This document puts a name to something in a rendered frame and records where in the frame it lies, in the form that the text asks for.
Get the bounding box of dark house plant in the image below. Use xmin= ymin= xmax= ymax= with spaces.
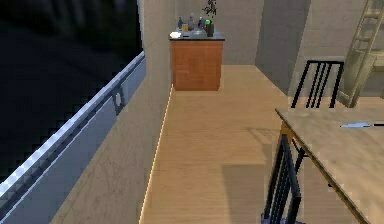
xmin=203 ymin=0 xmax=218 ymax=18

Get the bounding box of dark pot with green top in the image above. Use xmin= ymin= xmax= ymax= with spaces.
xmin=204 ymin=19 xmax=215 ymax=38

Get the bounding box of pale wooden dining table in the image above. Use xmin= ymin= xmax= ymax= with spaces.
xmin=274 ymin=107 xmax=384 ymax=224

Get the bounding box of dark window with grey frame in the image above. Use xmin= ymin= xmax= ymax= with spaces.
xmin=0 ymin=0 xmax=147 ymax=224

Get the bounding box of beige wooden ladder shelf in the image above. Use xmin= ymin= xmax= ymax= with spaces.
xmin=335 ymin=0 xmax=384 ymax=109

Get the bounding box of orange wooden cabinet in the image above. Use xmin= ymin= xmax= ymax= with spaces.
xmin=168 ymin=31 xmax=226 ymax=92

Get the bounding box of silver knife with black handle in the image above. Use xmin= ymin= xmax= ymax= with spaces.
xmin=339 ymin=122 xmax=384 ymax=129

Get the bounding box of black slatted chair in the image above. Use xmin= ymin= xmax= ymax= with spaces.
xmin=290 ymin=60 xmax=345 ymax=109
xmin=262 ymin=134 xmax=306 ymax=224

